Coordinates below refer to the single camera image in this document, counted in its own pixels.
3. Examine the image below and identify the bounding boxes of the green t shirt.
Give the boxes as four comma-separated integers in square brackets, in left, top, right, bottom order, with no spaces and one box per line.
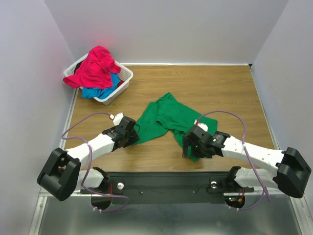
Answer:
[132,92,219,163]

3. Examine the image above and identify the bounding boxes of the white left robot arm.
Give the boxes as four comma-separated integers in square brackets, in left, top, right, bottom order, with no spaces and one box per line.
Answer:
[37,113,139,201]

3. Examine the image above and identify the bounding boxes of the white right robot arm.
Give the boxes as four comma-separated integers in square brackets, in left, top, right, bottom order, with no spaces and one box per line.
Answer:
[182,123,312,198]

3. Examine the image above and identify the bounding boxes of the blue t shirt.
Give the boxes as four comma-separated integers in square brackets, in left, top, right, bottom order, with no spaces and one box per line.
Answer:
[82,73,121,99]

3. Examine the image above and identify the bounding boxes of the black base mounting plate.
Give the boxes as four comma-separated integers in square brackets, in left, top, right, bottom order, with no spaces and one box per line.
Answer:
[80,171,255,206]

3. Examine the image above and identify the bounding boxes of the white plastic laundry basket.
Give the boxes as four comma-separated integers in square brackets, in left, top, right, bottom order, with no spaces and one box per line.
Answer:
[63,52,134,106]

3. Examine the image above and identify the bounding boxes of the red t shirt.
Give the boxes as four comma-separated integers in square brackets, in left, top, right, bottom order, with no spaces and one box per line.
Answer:
[63,46,121,89]

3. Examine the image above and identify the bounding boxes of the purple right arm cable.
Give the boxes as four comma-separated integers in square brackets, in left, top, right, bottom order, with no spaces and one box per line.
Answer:
[195,110,272,212]

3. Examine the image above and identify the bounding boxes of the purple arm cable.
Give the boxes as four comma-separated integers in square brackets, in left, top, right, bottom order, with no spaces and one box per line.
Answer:
[195,110,272,212]
[61,112,130,213]

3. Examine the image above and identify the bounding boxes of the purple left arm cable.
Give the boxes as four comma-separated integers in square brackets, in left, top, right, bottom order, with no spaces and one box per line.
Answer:
[61,112,130,213]

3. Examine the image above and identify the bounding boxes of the aluminium frame rail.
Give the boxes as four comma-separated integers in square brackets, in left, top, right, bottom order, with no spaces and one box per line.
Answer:
[29,192,90,235]

